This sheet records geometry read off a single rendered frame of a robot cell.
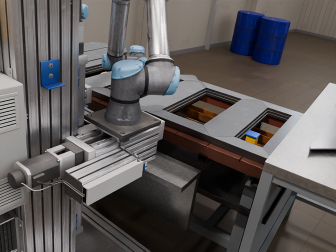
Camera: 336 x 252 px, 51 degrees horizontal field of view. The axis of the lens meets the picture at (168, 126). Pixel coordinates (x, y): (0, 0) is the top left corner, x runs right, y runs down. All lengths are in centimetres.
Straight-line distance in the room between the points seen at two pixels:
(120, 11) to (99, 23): 363
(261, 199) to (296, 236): 140
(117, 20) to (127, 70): 33
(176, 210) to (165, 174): 31
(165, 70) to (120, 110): 23
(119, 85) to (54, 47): 26
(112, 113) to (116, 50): 37
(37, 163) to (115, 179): 26
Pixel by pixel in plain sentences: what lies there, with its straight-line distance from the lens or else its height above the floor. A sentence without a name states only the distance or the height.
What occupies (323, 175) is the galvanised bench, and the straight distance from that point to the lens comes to 132.
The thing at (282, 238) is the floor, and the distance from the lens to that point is 268.
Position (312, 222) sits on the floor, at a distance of 293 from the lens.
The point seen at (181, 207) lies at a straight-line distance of 197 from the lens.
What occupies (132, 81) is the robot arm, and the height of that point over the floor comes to 121.
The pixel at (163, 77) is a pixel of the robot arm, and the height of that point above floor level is 123.
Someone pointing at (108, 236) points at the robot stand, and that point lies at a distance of 206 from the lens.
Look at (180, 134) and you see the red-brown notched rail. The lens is 183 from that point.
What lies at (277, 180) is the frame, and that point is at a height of 100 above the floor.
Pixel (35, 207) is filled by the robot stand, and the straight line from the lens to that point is 154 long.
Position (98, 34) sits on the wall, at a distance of 521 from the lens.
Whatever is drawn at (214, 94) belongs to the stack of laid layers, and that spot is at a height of 84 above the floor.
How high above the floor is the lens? 165
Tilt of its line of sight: 26 degrees down
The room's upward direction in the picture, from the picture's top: 8 degrees clockwise
